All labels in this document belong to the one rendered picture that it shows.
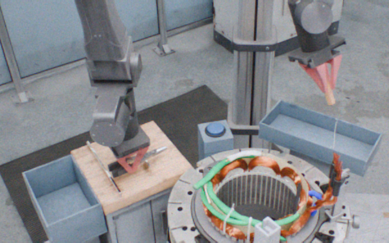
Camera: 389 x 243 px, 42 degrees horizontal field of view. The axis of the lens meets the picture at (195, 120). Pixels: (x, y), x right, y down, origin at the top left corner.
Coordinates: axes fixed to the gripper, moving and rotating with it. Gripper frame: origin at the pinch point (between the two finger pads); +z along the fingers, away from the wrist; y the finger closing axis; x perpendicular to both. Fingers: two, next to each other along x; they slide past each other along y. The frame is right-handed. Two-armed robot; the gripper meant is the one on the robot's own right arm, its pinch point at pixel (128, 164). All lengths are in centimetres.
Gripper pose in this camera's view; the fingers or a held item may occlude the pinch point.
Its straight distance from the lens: 102.3
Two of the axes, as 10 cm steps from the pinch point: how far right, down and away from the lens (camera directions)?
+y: 5.2, 5.6, -6.5
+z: 0.2, 7.5, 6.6
